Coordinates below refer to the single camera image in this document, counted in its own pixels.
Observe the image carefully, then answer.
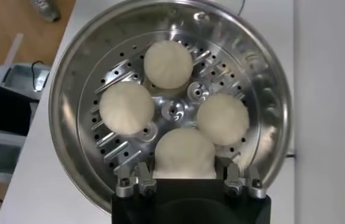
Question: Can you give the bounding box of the grey ridged object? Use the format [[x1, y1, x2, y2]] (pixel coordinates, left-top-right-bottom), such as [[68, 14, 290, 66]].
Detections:
[[28, 0, 62, 23]]

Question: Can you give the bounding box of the stainless steel steamer basket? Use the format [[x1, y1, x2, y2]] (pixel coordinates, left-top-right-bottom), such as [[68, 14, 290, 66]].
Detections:
[[48, 0, 293, 214]]

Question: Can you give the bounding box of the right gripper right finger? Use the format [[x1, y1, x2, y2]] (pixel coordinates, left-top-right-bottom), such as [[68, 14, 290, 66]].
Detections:
[[216, 156, 268, 200]]

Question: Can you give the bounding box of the white steamed baozi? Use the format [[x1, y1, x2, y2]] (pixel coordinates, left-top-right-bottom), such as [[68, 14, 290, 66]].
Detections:
[[143, 39, 194, 90], [99, 81, 155, 136], [196, 93, 251, 146], [152, 127, 218, 180]]

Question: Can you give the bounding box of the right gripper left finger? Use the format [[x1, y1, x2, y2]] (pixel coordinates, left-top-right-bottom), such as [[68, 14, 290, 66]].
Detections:
[[114, 161, 158, 198]]

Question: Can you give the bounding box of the black robot torso part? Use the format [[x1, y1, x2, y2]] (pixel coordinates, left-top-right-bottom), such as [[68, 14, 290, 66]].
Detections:
[[0, 78, 40, 137]]

